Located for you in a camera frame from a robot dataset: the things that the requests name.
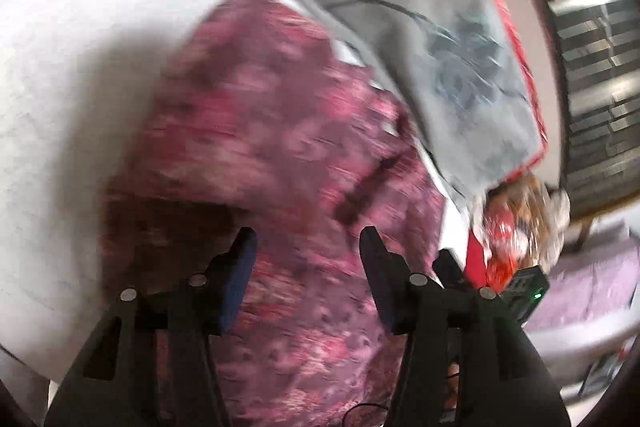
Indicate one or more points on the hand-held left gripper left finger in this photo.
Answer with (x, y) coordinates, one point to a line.
(239, 268)

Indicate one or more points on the pale purple sheet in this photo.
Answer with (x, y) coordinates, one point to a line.
(590, 287)

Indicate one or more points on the purple floral garment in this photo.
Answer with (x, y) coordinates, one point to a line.
(280, 132)

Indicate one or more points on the plain red cloth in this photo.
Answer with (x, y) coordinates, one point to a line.
(475, 257)

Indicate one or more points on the barred window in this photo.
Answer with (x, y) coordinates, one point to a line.
(600, 82)

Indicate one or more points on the white quilted bed cover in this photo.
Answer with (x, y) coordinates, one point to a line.
(75, 57)

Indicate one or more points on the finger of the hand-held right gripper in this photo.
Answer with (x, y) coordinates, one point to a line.
(446, 264)

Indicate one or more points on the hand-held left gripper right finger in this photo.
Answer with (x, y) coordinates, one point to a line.
(376, 269)

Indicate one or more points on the plastic bag of plush toys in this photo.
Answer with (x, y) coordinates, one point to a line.
(520, 217)

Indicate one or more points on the grey floral pillow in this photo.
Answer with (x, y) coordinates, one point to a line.
(400, 7)

